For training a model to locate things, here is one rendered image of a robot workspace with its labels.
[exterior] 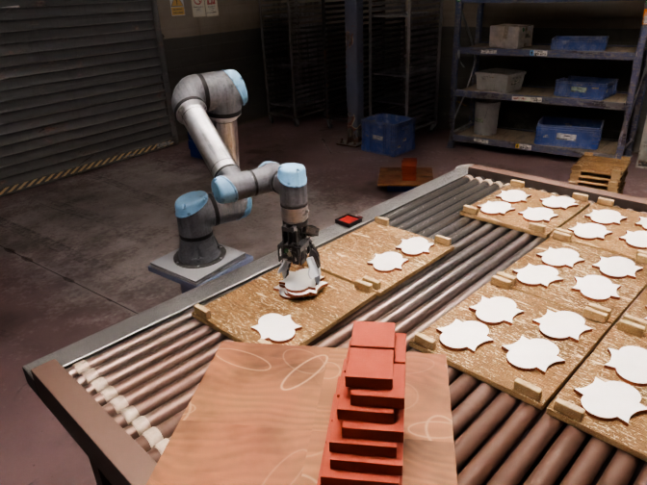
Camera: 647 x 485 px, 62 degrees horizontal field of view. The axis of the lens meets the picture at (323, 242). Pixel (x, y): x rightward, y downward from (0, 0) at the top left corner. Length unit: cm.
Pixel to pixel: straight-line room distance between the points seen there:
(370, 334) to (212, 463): 35
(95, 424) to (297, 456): 48
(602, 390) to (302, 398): 66
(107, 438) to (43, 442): 158
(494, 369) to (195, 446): 70
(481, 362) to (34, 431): 211
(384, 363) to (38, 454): 214
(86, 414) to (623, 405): 114
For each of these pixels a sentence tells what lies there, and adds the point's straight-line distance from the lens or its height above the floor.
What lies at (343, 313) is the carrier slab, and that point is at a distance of 152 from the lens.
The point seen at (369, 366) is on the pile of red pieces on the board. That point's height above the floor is 126.
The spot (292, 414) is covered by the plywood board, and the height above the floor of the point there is 104.
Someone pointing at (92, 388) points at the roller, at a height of 92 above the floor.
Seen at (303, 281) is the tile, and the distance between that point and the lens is 161.
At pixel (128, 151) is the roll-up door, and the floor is 8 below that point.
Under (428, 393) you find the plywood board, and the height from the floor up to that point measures 104.
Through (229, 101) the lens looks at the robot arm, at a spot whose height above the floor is 145.
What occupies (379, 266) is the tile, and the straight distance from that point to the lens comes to 174.
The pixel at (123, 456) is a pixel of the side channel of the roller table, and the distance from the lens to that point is 120.
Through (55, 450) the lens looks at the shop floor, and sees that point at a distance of 275.
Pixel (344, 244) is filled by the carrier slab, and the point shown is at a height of 94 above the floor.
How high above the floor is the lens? 176
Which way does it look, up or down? 25 degrees down
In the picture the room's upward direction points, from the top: 2 degrees counter-clockwise
